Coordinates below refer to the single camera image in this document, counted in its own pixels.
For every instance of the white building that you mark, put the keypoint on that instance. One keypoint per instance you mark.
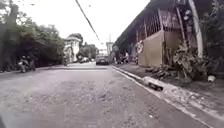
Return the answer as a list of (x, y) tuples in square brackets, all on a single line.
[(74, 45)]

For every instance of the pale concrete kerb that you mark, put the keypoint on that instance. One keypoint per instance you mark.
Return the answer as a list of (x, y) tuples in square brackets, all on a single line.
[(176, 96)]

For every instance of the dark pavement strip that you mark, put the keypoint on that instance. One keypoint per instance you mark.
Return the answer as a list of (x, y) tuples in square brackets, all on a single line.
[(200, 88)]

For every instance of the pale pole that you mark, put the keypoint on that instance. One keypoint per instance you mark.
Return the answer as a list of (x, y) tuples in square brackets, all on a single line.
[(197, 30)]

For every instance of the bush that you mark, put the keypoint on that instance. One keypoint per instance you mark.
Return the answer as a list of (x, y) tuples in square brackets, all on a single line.
[(186, 61)]

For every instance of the hanging cloth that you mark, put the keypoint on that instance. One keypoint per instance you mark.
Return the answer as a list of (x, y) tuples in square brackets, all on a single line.
[(139, 47)]

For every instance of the distant trees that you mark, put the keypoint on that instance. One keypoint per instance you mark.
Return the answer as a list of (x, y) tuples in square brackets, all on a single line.
[(87, 50)]

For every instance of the truck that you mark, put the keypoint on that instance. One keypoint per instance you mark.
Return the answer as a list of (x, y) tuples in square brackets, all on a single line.
[(102, 60)]

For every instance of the grey asphalt road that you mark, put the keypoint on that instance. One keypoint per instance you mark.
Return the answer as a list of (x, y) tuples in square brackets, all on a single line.
[(83, 96)]

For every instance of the thin pole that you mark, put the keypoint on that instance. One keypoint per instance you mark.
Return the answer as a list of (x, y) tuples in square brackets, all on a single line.
[(109, 40)]

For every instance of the row of trees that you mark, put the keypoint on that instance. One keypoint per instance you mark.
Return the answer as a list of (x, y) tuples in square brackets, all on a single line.
[(36, 43)]

